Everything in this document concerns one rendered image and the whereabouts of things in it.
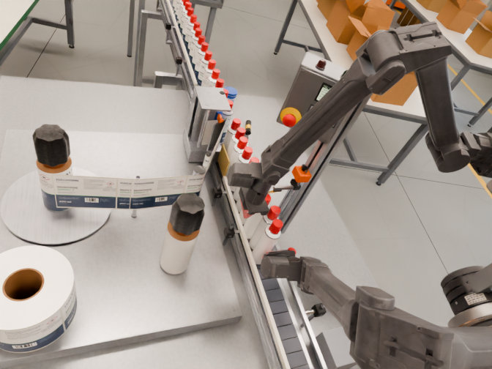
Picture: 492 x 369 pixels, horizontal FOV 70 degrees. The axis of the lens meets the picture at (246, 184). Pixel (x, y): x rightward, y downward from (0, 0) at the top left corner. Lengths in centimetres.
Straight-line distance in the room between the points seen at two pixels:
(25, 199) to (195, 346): 67
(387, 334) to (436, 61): 49
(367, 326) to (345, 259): 89
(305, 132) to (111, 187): 59
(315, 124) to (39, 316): 73
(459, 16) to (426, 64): 476
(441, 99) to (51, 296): 94
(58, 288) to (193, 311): 36
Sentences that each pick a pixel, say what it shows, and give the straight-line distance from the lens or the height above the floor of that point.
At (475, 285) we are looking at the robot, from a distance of 116.
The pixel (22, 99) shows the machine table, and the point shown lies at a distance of 173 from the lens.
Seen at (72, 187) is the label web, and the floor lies 102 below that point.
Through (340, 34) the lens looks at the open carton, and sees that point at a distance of 334.
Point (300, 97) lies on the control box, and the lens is 98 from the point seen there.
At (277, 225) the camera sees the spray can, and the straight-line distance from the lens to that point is 103.
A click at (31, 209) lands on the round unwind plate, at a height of 89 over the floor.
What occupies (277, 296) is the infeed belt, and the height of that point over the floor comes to 88.
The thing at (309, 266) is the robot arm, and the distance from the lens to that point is 87.
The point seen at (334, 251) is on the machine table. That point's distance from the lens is 143.
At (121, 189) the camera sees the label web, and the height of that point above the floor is 101.
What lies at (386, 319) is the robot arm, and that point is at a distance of 54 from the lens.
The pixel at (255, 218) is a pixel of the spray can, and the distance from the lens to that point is 114.
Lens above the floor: 185
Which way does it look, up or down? 44 degrees down
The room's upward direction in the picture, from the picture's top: 23 degrees clockwise
